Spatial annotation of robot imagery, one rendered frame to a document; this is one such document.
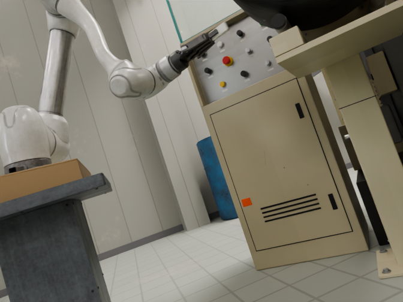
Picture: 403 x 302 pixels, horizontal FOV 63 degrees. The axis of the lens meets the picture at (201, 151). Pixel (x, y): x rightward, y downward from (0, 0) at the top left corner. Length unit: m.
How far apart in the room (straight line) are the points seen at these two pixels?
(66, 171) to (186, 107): 3.52
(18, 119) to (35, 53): 3.53
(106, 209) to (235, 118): 2.86
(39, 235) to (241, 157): 0.99
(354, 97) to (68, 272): 1.16
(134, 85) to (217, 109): 0.71
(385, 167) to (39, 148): 1.24
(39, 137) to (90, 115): 3.15
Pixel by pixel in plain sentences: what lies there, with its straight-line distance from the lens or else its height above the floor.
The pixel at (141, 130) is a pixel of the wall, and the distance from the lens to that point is 4.38.
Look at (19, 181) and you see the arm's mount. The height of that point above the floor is 0.70.
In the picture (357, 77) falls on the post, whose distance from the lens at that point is 1.38.
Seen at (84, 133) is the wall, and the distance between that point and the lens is 4.40.
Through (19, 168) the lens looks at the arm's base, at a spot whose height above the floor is 0.76.
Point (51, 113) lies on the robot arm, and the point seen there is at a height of 0.99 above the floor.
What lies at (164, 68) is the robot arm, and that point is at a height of 0.96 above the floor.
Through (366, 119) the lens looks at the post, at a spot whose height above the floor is 0.55.
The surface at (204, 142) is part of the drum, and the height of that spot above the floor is 0.93.
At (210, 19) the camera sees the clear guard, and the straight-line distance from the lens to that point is 1.88.
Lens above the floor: 0.53
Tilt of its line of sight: 5 degrees up
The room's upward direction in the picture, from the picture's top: 19 degrees counter-clockwise
